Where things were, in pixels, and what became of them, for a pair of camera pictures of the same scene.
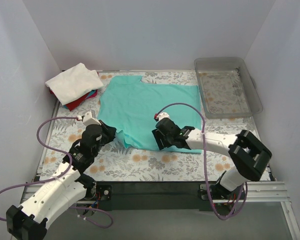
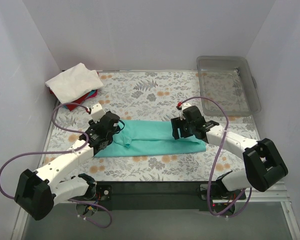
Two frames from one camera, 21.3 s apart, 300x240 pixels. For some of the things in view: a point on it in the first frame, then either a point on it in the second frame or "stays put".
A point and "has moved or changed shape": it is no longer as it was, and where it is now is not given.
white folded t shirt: [74, 82] stays put
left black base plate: [105, 192] stays put
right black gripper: [159, 139] -> [176, 128]
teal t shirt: [130, 106] has moved or changed shape
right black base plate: [203, 194] stays put
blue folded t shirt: [89, 96] stays put
